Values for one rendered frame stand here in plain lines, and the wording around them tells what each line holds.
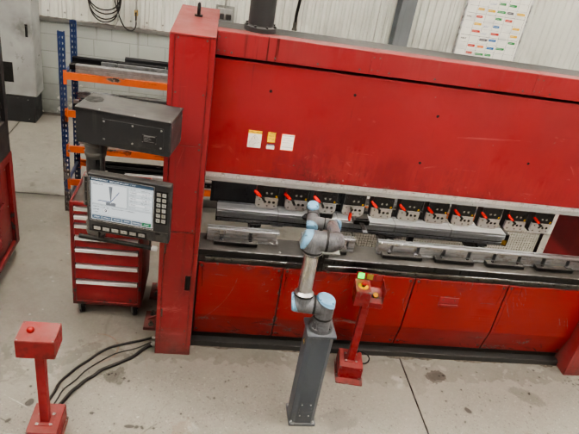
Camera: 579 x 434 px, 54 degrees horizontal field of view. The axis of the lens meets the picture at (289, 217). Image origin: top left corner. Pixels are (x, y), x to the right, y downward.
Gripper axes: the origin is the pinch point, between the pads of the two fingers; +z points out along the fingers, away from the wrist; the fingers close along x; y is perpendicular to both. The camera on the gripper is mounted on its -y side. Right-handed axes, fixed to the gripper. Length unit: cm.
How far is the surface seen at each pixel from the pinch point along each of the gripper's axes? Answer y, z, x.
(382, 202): 19, -7, 48
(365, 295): 49, 25, 0
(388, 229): 15, 40, 60
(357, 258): 24.5, 24.6, 17.6
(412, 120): 13, -59, 79
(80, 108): -65, -135, -88
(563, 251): 108, 98, 176
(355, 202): 7.2, -10.5, 32.9
